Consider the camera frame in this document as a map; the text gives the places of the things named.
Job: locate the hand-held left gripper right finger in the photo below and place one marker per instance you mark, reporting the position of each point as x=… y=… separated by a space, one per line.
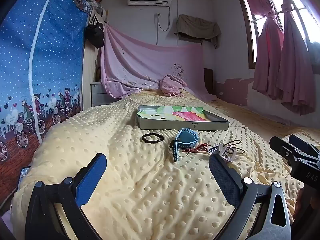
x=222 y=177

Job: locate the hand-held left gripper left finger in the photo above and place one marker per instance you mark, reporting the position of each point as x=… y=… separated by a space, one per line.
x=92 y=177

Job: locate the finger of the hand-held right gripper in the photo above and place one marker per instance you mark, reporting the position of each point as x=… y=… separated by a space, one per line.
x=305 y=145
x=285 y=150

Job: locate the clear hair clip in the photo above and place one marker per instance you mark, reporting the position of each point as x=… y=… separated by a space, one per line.
x=226 y=155

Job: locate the blue wrist watch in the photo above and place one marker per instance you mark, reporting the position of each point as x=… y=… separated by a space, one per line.
x=186 y=137

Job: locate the grey metal tray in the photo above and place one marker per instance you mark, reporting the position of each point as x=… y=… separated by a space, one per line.
x=175 y=126

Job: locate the person's right hand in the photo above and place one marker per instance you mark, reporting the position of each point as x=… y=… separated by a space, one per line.
x=298 y=202

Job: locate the yellow dotted blanket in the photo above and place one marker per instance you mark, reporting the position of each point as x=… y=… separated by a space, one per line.
x=137 y=180

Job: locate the pink curtain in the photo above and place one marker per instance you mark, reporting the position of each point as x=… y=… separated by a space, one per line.
x=268 y=55
x=297 y=75

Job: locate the colourful printed cloth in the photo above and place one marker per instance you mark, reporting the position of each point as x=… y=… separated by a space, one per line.
x=185 y=115

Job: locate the white drawer cabinet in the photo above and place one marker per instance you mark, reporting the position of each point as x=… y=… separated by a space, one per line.
x=100 y=95

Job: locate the pink towel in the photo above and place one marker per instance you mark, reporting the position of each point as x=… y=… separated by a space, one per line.
x=172 y=85

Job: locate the wooden wardrobe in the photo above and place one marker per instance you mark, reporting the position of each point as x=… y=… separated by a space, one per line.
x=91 y=62

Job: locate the window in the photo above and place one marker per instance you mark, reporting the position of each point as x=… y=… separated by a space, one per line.
x=308 y=27

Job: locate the blue printed curtain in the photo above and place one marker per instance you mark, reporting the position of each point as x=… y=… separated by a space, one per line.
x=50 y=55

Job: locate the pink hanging sheet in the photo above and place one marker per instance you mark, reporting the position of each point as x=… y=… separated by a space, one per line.
x=150 y=60

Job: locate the black bag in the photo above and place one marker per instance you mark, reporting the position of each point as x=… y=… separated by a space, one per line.
x=95 y=33

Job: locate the olive hanging cloth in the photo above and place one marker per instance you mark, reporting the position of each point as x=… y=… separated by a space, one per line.
x=197 y=25

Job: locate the patterned bedding pile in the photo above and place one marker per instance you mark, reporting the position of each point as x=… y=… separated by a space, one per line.
x=85 y=0

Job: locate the brown wall board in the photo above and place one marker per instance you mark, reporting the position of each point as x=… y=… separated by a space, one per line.
x=208 y=80

